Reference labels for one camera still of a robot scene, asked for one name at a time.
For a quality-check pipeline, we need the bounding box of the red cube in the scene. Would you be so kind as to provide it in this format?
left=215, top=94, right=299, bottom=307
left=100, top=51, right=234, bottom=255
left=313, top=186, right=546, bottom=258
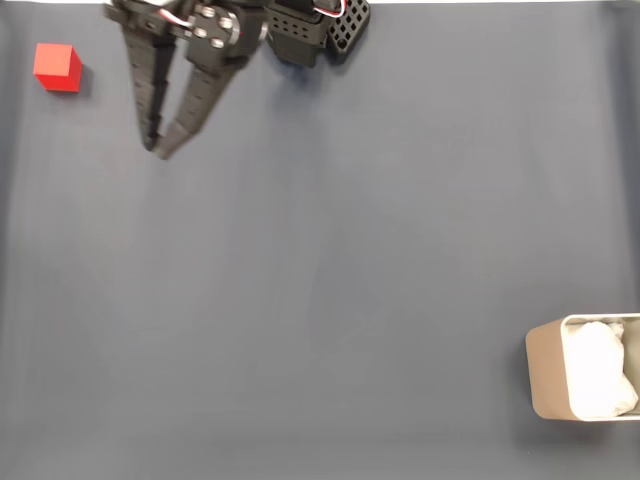
left=32, top=42, right=84, bottom=94

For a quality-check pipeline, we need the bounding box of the beige box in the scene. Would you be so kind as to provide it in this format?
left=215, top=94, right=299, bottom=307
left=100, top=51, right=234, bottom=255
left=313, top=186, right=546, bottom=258
left=524, top=313, right=640, bottom=423

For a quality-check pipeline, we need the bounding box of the white crumpled tissue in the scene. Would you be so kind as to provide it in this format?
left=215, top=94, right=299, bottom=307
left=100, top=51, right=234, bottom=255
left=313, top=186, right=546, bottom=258
left=564, top=321, right=640, bottom=419

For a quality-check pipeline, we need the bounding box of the white red servo cable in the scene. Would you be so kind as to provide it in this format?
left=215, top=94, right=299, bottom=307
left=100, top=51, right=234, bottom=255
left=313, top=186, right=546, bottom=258
left=312, top=0, right=349, bottom=17
left=149, top=7, right=197, bottom=29

